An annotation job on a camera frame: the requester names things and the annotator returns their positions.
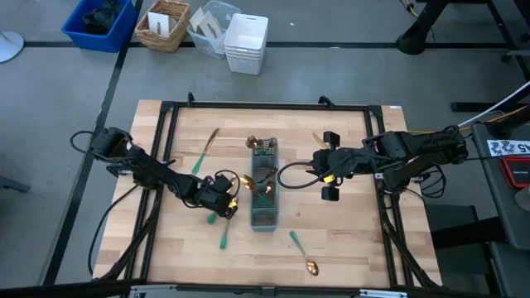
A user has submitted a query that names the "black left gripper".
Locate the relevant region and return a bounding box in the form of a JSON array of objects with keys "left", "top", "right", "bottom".
[{"left": 203, "top": 172, "right": 240, "bottom": 220}]

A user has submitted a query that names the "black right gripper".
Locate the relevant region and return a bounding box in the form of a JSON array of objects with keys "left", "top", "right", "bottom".
[{"left": 311, "top": 130, "right": 348, "bottom": 203}]

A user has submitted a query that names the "grey plastic cutlery basket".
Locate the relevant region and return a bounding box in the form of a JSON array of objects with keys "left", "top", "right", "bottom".
[{"left": 249, "top": 136, "right": 280, "bottom": 233}]

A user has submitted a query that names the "white plastic bin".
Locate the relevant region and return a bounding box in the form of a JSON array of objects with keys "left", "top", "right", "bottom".
[
  {"left": 224, "top": 48, "right": 267, "bottom": 60},
  {"left": 223, "top": 12, "right": 270, "bottom": 54},
  {"left": 224, "top": 53, "right": 266, "bottom": 65},
  {"left": 225, "top": 58, "right": 265, "bottom": 77}
]

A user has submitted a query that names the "clear plastic bin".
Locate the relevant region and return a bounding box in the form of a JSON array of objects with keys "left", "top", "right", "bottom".
[{"left": 186, "top": 0, "right": 243, "bottom": 60}]

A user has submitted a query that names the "black stand leg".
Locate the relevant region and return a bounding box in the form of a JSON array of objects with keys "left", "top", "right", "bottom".
[{"left": 395, "top": 0, "right": 453, "bottom": 56}]

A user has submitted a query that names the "wicker basket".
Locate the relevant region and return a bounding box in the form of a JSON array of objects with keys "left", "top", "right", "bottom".
[{"left": 134, "top": 0, "right": 192, "bottom": 54}]

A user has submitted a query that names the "cardboard sheet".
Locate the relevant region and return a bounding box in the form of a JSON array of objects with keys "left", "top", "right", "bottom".
[
  {"left": 189, "top": 7, "right": 206, "bottom": 28},
  {"left": 197, "top": 11, "right": 225, "bottom": 41}
]

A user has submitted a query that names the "white printed label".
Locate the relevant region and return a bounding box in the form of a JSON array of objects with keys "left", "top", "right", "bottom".
[{"left": 487, "top": 139, "right": 530, "bottom": 158}]

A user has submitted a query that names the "red black device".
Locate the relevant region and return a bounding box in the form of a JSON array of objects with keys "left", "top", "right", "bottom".
[{"left": 498, "top": 156, "right": 530, "bottom": 190}]

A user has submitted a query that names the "white card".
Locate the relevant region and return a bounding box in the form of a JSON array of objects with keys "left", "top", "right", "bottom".
[{"left": 147, "top": 11, "right": 179, "bottom": 38}]

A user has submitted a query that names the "black rig beam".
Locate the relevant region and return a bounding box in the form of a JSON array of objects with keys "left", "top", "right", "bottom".
[{"left": 0, "top": 279, "right": 530, "bottom": 298}]

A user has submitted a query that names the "grey round object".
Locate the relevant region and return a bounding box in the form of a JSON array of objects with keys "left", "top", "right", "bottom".
[{"left": 513, "top": 185, "right": 530, "bottom": 212}]

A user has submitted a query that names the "blue plastic bin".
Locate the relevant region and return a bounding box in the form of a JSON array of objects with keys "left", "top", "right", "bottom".
[{"left": 60, "top": 0, "right": 140, "bottom": 54}]

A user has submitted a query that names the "grey furniture foot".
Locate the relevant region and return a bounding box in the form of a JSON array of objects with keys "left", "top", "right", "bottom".
[{"left": 0, "top": 175, "right": 32, "bottom": 195}]

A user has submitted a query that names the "black cloth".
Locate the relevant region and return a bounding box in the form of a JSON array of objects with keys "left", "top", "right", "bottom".
[{"left": 81, "top": 0, "right": 125, "bottom": 36}]

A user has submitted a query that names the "grey round stand base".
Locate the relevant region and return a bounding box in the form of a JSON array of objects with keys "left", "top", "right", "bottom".
[{"left": 0, "top": 31, "right": 25, "bottom": 65}]

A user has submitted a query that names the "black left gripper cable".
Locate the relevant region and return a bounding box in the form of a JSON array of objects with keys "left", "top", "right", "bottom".
[{"left": 213, "top": 168, "right": 243, "bottom": 196}]

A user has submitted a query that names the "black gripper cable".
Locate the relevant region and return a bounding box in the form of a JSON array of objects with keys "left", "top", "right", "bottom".
[
  {"left": 213, "top": 168, "right": 243, "bottom": 196},
  {"left": 276, "top": 160, "right": 328, "bottom": 190}
]

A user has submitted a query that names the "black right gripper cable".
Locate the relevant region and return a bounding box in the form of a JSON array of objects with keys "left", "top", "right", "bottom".
[{"left": 276, "top": 160, "right": 328, "bottom": 190}]

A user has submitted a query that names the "black table frame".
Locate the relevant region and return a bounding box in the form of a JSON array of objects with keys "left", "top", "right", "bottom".
[{"left": 93, "top": 91, "right": 443, "bottom": 293}]

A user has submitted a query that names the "yellow cable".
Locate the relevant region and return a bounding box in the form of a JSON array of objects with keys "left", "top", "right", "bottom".
[
  {"left": 407, "top": 105, "right": 530, "bottom": 136},
  {"left": 398, "top": 0, "right": 419, "bottom": 18}
]

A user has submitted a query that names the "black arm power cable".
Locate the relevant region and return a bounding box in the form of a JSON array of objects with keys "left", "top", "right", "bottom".
[{"left": 86, "top": 184, "right": 140, "bottom": 277}]

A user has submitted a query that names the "black desk frame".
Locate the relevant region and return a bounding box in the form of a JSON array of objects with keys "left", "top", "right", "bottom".
[{"left": 450, "top": 0, "right": 530, "bottom": 113}]

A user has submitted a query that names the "white cable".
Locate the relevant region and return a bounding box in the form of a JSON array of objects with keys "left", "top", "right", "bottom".
[{"left": 457, "top": 79, "right": 530, "bottom": 128}]

